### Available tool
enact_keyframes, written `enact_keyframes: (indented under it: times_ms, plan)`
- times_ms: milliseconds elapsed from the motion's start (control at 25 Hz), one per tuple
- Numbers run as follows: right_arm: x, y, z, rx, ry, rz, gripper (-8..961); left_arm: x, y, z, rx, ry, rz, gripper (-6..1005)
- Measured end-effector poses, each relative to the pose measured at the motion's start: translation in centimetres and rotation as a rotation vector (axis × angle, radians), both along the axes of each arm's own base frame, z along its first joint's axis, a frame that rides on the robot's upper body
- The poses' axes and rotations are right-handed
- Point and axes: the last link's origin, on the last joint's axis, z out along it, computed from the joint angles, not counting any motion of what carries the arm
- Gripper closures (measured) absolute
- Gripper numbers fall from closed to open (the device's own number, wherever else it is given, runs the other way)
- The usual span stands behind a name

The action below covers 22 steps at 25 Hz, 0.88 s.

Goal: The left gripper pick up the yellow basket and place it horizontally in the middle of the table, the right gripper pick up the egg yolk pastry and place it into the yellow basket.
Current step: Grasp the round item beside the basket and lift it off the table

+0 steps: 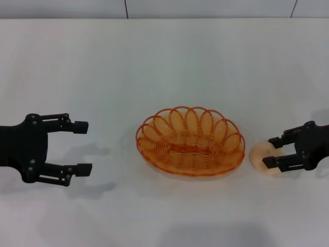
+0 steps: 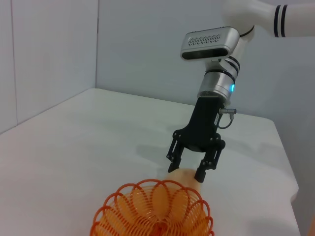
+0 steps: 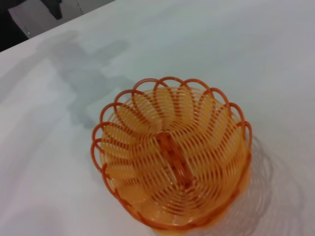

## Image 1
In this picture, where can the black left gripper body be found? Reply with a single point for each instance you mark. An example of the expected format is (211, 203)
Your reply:
(25, 146)

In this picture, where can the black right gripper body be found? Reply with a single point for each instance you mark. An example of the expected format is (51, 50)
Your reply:
(316, 144)

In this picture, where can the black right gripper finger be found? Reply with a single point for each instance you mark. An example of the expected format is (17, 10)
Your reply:
(277, 141)
(272, 162)

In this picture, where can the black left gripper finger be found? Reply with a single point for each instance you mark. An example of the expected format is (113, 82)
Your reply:
(82, 169)
(79, 126)

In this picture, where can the beige steamed bun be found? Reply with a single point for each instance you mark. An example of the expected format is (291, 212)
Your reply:
(258, 154)

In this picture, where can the orange woven oval basket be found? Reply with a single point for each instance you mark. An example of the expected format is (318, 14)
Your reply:
(190, 151)

